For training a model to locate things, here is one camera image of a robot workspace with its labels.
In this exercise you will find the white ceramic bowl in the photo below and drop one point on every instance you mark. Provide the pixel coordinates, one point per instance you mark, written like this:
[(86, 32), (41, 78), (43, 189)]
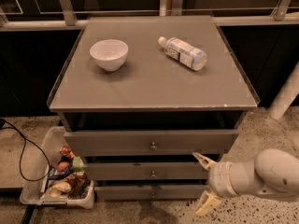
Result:
[(109, 54)]

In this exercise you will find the clear plastic storage bin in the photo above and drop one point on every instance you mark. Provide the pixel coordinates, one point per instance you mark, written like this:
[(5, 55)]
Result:
[(34, 191)]

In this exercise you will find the grey bottom drawer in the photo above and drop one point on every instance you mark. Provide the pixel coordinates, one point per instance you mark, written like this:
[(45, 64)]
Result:
[(150, 192)]

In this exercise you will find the grey top drawer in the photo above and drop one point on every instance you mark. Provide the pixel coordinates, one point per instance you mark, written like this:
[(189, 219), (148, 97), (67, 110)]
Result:
[(159, 142)]

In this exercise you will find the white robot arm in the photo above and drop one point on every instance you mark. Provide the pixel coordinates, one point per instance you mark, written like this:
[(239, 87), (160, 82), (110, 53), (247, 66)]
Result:
[(273, 175)]

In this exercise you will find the grey drawer cabinet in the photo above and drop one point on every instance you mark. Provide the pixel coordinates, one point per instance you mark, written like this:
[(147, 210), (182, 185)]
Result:
[(151, 91)]

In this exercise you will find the clear plastic water bottle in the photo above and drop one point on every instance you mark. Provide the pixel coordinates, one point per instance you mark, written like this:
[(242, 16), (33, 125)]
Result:
[(183, 52)]

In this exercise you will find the white pole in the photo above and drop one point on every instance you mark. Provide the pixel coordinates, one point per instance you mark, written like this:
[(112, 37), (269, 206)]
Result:
[(286, 95)]

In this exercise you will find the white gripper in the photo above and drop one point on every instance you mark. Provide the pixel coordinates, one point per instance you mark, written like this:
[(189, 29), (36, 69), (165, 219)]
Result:
[(219, 178)]

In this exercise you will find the grey drawer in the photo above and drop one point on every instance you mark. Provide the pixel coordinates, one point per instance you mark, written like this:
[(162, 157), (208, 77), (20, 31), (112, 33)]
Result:
[(145, 171), (159, 142), (150, 192)]

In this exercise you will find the metal window rail frame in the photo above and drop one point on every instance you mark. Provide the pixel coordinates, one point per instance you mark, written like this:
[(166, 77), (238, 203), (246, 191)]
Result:
[(33, 15)]

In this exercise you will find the blue snack packet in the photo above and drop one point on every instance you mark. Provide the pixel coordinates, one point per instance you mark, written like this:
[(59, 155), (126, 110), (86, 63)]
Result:
[(54, 174)]

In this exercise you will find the green snack packet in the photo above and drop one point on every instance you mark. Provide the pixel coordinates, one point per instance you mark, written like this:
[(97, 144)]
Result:
[(77, 164)]

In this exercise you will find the brown snack bag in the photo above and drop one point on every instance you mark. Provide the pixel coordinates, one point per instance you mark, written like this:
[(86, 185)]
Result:
[(74, 183)]

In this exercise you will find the red snack packet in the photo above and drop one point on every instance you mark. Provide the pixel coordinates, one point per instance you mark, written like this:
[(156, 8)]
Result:
[(67, 152)]

